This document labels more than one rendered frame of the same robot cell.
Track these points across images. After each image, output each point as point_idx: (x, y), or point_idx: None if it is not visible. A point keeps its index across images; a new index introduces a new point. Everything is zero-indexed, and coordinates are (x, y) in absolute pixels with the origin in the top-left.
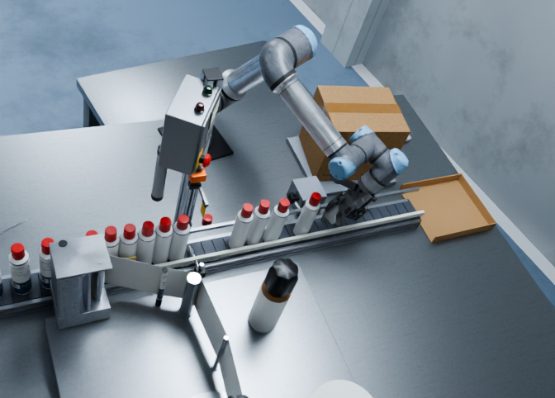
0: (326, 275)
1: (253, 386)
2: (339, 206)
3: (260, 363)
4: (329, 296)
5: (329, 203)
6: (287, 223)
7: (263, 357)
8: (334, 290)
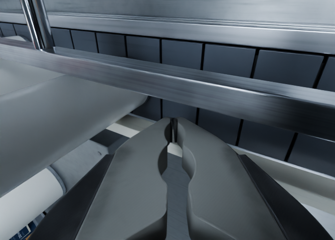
0: (187, 176)
1: (49, 209)
2: (197, 233)
3: (53, 204)
4: (171, 203)
5: (51, 217)
6: (106, 28)
7: (54, 202)
8: (185, 202)
